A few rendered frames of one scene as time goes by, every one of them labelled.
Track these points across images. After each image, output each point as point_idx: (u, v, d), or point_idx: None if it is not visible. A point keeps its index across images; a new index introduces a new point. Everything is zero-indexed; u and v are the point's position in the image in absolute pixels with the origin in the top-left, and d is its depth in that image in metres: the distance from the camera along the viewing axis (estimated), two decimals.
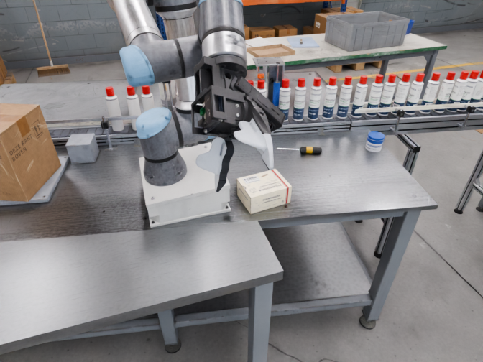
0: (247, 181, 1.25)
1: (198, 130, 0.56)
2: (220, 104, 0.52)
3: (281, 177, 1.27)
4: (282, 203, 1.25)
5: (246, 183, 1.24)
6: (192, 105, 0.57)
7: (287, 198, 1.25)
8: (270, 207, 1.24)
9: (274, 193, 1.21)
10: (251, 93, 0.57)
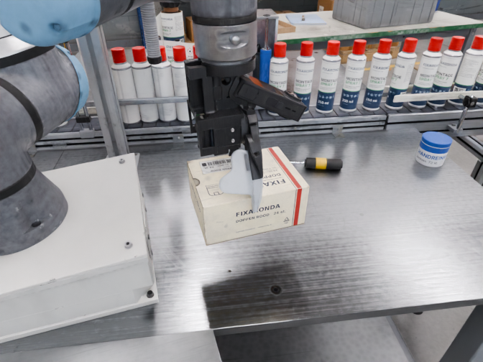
0: (208, 167, 0.55)
1: (196, 128, 0.51)
2: (210, 134, 0.45)
3: (287, 165, 0.56)
4: (284, 225, 0.54)
5: (205, 173, 0.54)
6: (187, 103, 0.48)
7: (297, 214, 0.54)
8: (256, 230, 0.53)
9: (264, 200, 0.50)
10: (258, 98, 0.45)
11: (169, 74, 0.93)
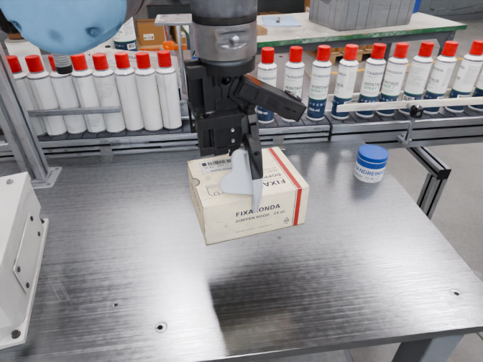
0: (208, 167, 0.55)
1: (196, 128, 0.51)
2: (210, 134, 0.45)
3: (287, 165, 0.56)
4: (284, 225, 0.54)
5: (205, 173, 0.54)
6: (187, 103, 0.48)
7: (297, 214, 0.54)
8: (256, 230, 0.53)
9: (264, 200, 0.50)
10: (258, 98, 0.45)
11: (92, 83, 0.88)
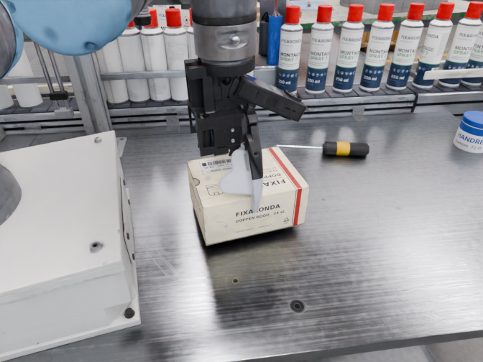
0: (208, 167, 0.55)
1: (196, 128, 0.51)
2: (210, 134, 0.45)
3: (287, 165, 0.56)
4: (284, 225, 0.54)
5: (205, 172, 0.54)
6: (187, 103, 0.48)
7: (297, 214, 0.54)
8: (256, 230, 0.53)
9: (264, 200, 0.50)
10: (258, 98, 0.45)
11: (162, 43, 0.79)
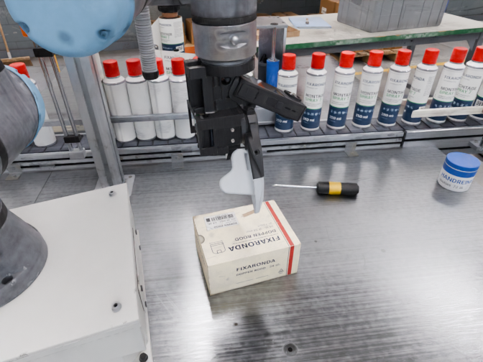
0: (212, 223, 0.62)
1: (196, 128, 0.51)
2: (210, 134, 0.45)
3: (282, 220, 0.63)
4: (279, 274, 0.61)
5: (208, 229, 0.61)
6: (187, 103, 0.48)
7: (290, 266, 0.61)
8: (254, 281, 0.60)
9: (261, 257, 0.57)
10: (257, 98, 0.45)
11: (167, 88, 0.85)
